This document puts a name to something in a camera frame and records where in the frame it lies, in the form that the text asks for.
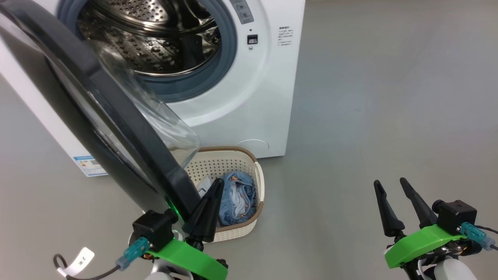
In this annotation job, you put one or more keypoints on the black round glass washer door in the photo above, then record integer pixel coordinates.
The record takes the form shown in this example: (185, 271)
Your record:
(116, 116)

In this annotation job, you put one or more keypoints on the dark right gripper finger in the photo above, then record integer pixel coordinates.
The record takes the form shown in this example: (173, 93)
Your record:
(422, 210)
(389, 217)

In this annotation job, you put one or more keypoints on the blue energy label sticker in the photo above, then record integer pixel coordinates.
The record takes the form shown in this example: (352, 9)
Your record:
(90, 166)

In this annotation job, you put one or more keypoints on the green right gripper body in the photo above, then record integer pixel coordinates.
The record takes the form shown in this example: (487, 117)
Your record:
(416, 243)

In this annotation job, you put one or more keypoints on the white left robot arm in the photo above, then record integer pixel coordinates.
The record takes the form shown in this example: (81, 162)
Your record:
(163, 274)

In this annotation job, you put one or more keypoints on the cream perforated laundry basket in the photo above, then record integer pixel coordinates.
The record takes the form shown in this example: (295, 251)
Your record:
(233, 159)

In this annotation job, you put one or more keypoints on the round white filter cover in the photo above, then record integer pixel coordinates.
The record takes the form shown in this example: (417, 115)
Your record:
(253, 145)

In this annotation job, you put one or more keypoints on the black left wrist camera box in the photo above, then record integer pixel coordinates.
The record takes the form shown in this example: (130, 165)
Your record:
(153, 229)

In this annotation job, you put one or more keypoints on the white front-load washing machine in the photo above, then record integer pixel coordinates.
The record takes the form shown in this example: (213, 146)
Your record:
(249, 97)

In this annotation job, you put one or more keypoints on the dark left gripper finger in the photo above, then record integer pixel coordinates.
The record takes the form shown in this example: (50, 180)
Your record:
(206, 216)

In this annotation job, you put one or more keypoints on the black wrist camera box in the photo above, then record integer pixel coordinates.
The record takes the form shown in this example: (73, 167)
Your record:
(153, 229)
(455, 216)

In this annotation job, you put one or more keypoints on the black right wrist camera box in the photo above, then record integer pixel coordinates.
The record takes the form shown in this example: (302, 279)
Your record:
(455, 216)

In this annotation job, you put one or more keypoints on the stainless steel washing machine drum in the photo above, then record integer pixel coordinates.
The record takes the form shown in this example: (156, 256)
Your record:
(148, 50)

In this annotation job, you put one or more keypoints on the blue denim garment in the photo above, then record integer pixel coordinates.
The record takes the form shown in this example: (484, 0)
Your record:
(239, 198)

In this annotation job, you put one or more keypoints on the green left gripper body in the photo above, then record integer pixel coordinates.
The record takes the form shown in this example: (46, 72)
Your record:
(190, 258)

